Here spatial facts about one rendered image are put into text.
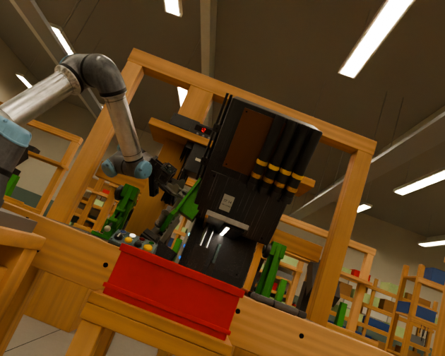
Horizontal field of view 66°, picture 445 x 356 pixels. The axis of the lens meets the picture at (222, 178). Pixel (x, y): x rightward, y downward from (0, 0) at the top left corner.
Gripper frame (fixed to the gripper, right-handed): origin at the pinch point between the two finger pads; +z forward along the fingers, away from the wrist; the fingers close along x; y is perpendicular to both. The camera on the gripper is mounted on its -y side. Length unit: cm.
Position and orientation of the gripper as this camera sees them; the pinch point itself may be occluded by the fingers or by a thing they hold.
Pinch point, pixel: (181, 196)
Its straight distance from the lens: 152.8
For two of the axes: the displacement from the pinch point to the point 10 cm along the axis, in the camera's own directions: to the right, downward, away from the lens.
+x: 3.6, -3.7, 8.6
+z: 7.9, 6.1, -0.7
